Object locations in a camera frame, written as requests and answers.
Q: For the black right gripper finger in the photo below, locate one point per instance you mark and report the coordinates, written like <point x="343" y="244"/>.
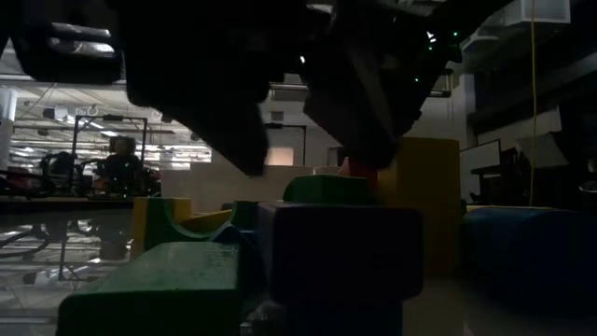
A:
<point x="364" y="107"/>

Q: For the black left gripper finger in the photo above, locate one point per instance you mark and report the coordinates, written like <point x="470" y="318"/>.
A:
<point x="233" y="140"/>

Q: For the red wooden long block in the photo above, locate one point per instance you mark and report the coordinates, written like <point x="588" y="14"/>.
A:
<point x="364" y="172"/>

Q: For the green wooden long block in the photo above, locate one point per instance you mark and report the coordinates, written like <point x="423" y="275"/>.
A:
<point x="163" y="280"/>

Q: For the blue wooden long block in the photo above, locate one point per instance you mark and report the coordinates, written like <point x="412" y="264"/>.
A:
<point x="340" y="252"/>
<point x="527" y="247"/>

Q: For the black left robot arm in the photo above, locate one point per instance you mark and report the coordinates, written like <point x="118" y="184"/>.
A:
<point x="28" y="65"/>

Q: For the white plastic bin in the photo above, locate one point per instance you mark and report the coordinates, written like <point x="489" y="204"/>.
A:
<point x="175" y="184"/>
<point x="219" y="186"/>
<point x="326" y="171"/>

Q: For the green wooden cylinder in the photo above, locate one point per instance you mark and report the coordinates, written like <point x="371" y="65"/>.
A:
<point x="245" y="212"/>

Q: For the grey overhead light bar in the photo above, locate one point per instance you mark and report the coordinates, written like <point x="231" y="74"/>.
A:
<point x="289" y="86"/>

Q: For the yellow wooden long block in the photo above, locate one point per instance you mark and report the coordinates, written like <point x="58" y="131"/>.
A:
<point x="205" y="220"/>

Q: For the green wooden cube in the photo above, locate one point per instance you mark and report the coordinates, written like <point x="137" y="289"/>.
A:
<point x="326" y="190"/>

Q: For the person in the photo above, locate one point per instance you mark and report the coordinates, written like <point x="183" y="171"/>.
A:
<point x="121" y="168"/>

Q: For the white board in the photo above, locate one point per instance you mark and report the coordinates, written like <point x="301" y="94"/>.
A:
<point x="480" y="163"/>

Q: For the dark background table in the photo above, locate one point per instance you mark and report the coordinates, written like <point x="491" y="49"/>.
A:
<point x="46" y="204"/>

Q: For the white column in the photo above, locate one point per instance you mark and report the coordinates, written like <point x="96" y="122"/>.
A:
<point x="7" y="130"/>

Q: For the black metal frame rig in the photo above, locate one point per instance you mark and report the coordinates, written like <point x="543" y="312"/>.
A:
<point x="74" y="149"/>

